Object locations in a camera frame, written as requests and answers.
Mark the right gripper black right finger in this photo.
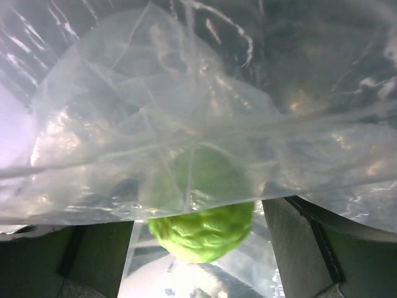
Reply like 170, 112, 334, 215
262, 196, 396, 297

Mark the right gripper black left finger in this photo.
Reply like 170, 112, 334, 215
1, 222, 134, 297

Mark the green fake vegetable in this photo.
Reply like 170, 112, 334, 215
148, 146, 254, 263

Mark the clear zip top bag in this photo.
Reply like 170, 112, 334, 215
0, 0, 397, 298

